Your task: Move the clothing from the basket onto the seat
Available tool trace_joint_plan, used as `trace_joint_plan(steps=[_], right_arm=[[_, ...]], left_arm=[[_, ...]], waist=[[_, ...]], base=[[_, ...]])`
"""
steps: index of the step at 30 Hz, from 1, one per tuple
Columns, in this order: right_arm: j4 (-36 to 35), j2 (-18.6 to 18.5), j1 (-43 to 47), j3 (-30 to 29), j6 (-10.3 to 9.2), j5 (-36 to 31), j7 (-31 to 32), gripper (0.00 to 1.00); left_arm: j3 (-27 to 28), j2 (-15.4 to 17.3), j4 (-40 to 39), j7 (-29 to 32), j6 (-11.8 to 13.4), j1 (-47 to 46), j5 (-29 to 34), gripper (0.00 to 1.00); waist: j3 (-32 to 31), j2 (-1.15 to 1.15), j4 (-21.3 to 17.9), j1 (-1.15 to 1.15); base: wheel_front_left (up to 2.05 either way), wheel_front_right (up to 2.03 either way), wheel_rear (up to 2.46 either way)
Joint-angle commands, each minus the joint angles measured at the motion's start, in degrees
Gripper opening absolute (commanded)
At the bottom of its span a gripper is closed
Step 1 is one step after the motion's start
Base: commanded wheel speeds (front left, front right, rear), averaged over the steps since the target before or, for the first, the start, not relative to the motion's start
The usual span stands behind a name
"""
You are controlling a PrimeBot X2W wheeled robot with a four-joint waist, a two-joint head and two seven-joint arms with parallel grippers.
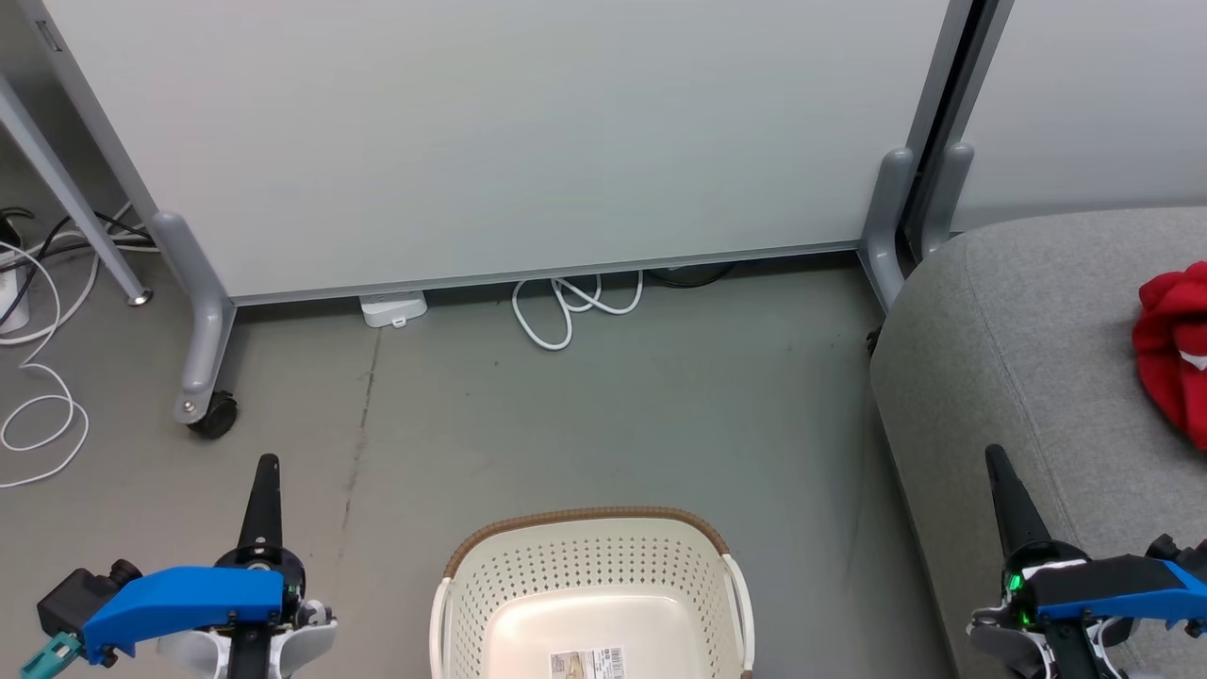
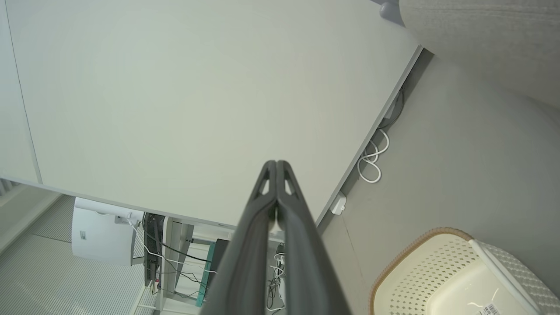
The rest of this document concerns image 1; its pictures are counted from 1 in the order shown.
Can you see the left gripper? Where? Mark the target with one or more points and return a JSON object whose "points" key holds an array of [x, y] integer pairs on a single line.
{"points": [[306, 630]]}

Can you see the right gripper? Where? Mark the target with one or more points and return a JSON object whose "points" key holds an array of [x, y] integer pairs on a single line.
{"points": [[1016, 589]]}

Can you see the red white patterned garment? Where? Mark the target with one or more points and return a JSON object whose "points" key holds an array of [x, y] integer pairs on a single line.
{"points": [[1174, 349]]}

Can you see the white perforated laundry basket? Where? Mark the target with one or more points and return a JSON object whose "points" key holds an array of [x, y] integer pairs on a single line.
{"points": [[585, 585]]}

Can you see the black caster wheel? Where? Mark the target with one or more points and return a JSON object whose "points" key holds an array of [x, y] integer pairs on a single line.
{"points": [[215, 417]]}

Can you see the grey fabric sofa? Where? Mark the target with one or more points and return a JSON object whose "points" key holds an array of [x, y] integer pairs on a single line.
{"points": [[1037, 377]]}

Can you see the small white adapter box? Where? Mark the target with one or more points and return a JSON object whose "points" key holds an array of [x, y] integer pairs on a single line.
{"points": [[391, 308]]}

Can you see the white power strip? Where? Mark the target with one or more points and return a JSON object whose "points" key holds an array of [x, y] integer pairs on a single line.
{"points": [[11, 302]]}

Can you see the paper label sticker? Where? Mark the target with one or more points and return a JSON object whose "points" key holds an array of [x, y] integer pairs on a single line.
{"points": [[586, 664]]}

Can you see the grey metal table leg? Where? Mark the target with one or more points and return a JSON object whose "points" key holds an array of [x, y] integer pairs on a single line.
{"points": [[66, 189]]}

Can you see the right wrist camera blue mount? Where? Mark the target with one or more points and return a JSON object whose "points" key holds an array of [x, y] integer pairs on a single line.
{"points": [[1113, 585]]}

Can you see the wrist camera blue mount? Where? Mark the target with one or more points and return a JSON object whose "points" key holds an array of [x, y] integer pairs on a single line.
{"points": [[189, 599], [1113, 585]]}

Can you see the left wrist camera blue mount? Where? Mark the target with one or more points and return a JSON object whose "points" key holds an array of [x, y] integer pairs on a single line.
{"points": [[189, 599]]}

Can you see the white partition panel grey frame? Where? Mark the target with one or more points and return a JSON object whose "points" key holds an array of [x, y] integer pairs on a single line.
{"points": [[519, 141], [1084, 94]]}

